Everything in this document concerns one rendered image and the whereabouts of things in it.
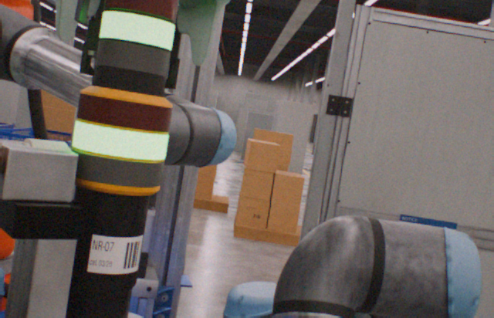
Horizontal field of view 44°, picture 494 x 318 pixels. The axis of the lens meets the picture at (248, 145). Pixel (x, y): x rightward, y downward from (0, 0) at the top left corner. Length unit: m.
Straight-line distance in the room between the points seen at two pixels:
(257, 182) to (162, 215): 6.67
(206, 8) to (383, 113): 1.75
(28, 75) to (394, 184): 1.48
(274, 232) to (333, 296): 7.16
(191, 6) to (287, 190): 7.48
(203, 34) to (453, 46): 1.84
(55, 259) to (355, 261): 0.49
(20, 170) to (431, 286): 0.57
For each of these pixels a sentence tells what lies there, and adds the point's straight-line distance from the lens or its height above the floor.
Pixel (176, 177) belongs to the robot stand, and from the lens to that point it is 1.21.
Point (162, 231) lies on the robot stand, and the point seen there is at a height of 1.32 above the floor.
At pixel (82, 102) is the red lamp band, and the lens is 0.29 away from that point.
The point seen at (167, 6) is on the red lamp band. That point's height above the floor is 1.62.
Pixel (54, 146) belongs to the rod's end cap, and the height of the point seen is 1.55.
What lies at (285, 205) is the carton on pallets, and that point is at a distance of 7.94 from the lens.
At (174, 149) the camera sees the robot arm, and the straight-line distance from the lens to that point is 0.69.
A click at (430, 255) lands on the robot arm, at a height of 1.45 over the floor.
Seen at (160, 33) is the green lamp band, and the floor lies 1.61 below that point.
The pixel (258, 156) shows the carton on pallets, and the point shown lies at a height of 1.05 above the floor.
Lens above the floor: 1.58
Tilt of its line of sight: 3 degrees down
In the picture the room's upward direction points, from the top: 9 degrees clockwise
